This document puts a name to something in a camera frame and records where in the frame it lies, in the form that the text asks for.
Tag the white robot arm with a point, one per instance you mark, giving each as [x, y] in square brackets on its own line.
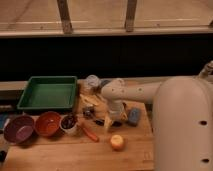
[182, 118]

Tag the blue sponge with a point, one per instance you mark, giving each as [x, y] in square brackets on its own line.
[134, 116]

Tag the purple bowl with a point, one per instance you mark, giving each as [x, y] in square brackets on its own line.
[19, 129]

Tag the yellow banana peel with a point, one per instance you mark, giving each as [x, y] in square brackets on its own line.
[89, 99]

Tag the metal rail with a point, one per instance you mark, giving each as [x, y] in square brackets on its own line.
[10, 91]

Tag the blue object at left edge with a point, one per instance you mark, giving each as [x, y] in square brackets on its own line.
[3, 119]

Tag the orange carrot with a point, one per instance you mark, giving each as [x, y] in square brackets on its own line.
[89, 133]

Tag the left wooden post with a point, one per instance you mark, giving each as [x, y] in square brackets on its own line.
[64, 16]

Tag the wooden post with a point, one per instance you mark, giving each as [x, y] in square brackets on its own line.
[130, 15]
[64, 16]

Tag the wooden cutting board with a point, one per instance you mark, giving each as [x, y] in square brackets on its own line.
[79, 153]

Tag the green plastic tray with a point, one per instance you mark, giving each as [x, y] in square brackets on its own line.
[49, 93]

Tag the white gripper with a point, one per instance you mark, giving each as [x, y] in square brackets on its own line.
[116, 112]

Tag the white cup with dark contents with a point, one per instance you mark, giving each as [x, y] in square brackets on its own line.
[69, 125]

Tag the right wooden post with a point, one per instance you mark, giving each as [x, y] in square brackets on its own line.
[130, 15]

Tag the orange bowl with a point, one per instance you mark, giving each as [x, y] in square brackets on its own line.
[47, 124]

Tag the yellow apple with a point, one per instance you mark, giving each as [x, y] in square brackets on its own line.
[117, 142]

